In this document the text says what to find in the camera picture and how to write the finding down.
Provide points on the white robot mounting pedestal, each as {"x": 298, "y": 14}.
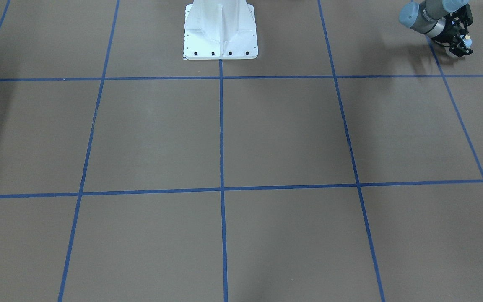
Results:
{"x": 220, "y": 30}

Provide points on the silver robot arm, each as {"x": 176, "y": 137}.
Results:
{"x": 422, "y": 17}

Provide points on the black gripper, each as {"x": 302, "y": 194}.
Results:
{"x": 446, "y": 35}

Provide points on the blue and cream call bell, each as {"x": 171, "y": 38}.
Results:
{"x": 467, "y": 41}

